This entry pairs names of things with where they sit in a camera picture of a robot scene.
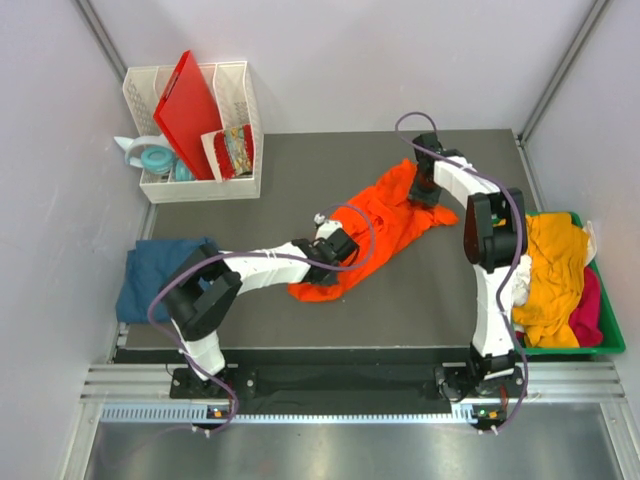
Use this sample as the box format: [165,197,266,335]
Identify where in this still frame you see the yellow t shirt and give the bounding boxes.
[513,212,589,349]

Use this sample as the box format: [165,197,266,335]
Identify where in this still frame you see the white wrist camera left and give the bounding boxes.
[314,213,342,241]

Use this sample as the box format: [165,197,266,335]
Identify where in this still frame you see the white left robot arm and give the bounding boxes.
[160,222,360,397]

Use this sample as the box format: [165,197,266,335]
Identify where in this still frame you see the green plastic bin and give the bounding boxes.
[513,212,625,356]

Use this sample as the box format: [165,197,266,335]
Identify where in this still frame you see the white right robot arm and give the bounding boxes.
[408,132,527,396]

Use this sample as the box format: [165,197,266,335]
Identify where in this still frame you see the red plastic board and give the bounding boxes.
[153,50,222,180]

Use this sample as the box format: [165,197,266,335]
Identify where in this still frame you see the magenta t shirt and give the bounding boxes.
[569,267,603,348]

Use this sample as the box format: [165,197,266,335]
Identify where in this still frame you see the folded blue t shirt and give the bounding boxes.
[115,237,218,324]

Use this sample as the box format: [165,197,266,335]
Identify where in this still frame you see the red patterned booklet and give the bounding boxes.
[201,124,254,182]

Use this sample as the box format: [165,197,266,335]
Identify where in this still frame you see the grey slotted cable duct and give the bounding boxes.
[100,403,499,425]

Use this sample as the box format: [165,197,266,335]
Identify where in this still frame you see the white perforated organizer basket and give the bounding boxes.
[122,61,264,204]

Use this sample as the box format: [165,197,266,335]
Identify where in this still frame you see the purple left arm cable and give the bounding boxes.
[148,201,377,434]

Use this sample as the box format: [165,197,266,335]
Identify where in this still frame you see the orange t shirt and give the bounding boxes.
[288,159,458,303]

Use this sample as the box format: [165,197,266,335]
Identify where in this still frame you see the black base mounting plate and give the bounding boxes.
[169,349,526,415]

